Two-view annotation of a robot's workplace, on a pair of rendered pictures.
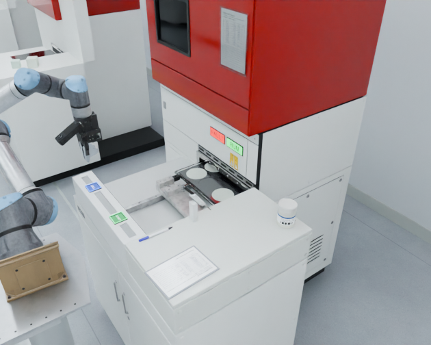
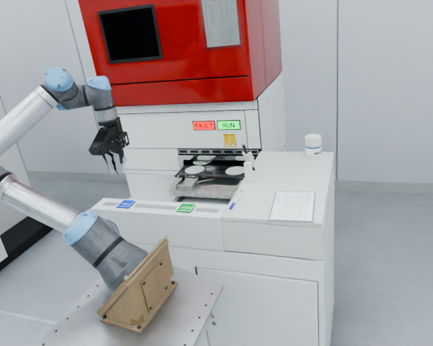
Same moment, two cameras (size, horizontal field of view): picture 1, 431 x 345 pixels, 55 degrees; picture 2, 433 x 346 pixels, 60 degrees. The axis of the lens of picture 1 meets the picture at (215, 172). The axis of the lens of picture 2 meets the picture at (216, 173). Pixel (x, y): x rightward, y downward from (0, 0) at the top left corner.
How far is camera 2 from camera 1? 1.02 m
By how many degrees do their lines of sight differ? 30
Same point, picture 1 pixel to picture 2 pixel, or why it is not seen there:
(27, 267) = (150, 277)
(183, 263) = (287, 202)
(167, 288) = (302, 217)
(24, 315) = (176, 329)
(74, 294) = (201, 289)
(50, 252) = (163, 251)
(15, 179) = (60, 211)
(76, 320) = not seen: outside the picture
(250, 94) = (249, 60)
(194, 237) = (267, 188)
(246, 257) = (321, 179)
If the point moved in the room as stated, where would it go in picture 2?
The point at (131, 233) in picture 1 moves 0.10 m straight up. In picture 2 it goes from (212, 211) to (209, 186)
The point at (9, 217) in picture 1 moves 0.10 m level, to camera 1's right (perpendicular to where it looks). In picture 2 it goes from (103, 232) to (135, 218)
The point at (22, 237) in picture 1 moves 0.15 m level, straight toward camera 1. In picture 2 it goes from (129, 246) to (174, 253)
